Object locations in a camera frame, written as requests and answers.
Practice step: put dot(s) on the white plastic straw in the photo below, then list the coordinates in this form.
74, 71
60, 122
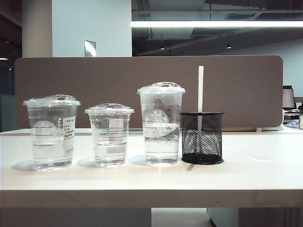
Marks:
201, 89

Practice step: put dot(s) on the tall clear plastic cup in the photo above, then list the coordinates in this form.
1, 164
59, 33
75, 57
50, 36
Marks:
161, 142

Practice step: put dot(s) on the small clear plastic cup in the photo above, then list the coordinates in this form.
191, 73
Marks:
109, 142

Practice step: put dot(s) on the medium clear cup with label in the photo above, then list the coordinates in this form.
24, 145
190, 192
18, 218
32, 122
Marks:
47, 132

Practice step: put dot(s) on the brown desk divider panel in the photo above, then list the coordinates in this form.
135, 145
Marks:
106, 78

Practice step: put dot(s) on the black mesh pen holder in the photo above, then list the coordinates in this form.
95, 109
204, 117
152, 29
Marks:
213, 137

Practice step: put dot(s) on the black ceiling spot lamp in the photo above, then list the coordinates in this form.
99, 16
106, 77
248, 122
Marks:
229, 46

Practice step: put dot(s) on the long white ceiling light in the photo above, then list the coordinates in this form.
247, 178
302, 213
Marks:
213, 23

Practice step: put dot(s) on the computer monitor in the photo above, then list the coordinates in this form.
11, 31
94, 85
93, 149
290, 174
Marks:
288, 99

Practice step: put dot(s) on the beige box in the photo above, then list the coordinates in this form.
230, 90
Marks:
301, 121

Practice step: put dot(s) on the silver wall sign plaque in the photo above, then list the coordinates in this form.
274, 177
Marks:
90, 48

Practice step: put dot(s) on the white divider foot bracket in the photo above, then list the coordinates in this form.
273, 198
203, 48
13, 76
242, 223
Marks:
259, 129

